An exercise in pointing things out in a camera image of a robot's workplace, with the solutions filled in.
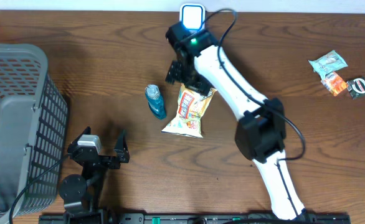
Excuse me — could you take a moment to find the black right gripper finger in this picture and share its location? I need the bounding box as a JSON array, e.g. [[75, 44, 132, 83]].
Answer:
[[165, 60, 183, 84], [185, 80, 212, 96]]

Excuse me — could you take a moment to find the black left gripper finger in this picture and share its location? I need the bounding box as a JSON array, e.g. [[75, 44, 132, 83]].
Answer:
[[67, 126, 91, 154], [114, 130, 130, 163]]

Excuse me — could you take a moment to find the orange snack chip bag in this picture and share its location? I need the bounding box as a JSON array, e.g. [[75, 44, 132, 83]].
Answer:
[[161, 84, 217, 138]]

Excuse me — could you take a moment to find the blue water bottle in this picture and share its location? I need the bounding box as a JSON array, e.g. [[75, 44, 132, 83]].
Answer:
[[145, 84, 166, 119]]

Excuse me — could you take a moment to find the white flushable wipes pack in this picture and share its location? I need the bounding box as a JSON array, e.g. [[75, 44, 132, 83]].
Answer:
[[308, 50, 348, 80]]

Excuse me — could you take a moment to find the orange tissue pack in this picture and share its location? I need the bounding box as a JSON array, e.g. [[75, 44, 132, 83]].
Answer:
[[321, 72, 348, 96]]

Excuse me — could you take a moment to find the green round-logo packet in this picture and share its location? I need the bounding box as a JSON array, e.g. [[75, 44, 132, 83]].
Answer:
[[346, 77, 365, 99]]

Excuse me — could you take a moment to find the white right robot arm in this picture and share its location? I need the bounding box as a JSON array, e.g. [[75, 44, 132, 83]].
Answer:
[[165, 22, 305, 220]]

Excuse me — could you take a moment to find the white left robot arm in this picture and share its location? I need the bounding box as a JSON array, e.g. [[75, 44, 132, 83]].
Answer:
[[59, 126, 130, 223]]

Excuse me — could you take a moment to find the white barcode scanner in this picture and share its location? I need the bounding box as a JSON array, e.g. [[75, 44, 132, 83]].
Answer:
[[179, 3, 206, 32]]

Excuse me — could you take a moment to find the grey plastic shopping basket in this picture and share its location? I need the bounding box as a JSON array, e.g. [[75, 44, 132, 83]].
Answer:
[[0, 44, 69, 223]]

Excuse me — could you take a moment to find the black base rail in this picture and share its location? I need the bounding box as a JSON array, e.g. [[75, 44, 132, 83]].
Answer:
[[38, 213, 351, 224]]

